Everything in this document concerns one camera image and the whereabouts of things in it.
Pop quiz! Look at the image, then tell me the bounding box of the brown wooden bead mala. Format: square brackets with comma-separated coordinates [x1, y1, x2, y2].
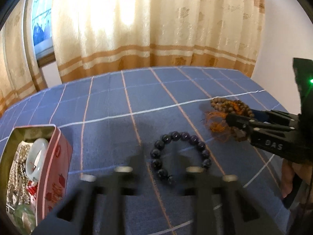
[204, 97, 255, 142]

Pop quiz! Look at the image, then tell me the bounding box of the light blue jade bangle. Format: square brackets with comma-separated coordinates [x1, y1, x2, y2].
[25, 138, 49, 183]

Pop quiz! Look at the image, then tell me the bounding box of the green jade bangle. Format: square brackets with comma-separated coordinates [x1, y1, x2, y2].
[13, 204, 37, 234]

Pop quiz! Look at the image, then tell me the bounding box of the dark purple bead bracelet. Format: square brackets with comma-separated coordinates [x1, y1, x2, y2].
[149, 131, 212, 185]

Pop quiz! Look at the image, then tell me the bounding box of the person right hand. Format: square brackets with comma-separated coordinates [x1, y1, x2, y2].
[281, 159, 303, 198]

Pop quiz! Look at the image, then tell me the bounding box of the pink metal tin box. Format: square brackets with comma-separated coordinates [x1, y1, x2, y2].
[1, 124, 73, 234]

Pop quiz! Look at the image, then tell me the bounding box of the blue checked bed sheet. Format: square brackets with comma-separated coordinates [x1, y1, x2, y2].
[1, 67, 290, 232]

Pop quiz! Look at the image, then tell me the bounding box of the cream gold left curtain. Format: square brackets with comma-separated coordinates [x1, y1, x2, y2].
[1, 0, 47, 115]

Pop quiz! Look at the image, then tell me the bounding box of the cream gold curtain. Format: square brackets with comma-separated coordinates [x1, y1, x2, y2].
[51, 0, 265, 82]
[1, 0, 47, 115]

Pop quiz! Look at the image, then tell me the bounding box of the cream gold right curtain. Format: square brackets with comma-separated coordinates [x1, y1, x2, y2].
[51, 0, 265, 82]

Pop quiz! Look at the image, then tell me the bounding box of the window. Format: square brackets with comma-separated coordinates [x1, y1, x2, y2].
[31, 0, 54, 60]

